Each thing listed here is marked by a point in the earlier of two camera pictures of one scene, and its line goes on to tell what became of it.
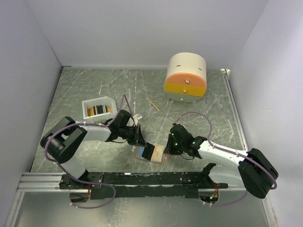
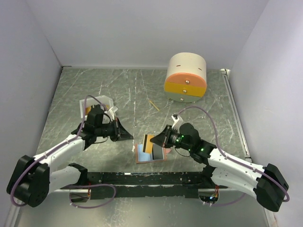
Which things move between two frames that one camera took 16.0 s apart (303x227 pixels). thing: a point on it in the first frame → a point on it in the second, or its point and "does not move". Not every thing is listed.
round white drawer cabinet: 186,79 does not move
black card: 148,151 → 157,152
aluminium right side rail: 226,74 does not move
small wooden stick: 155,106 does not move
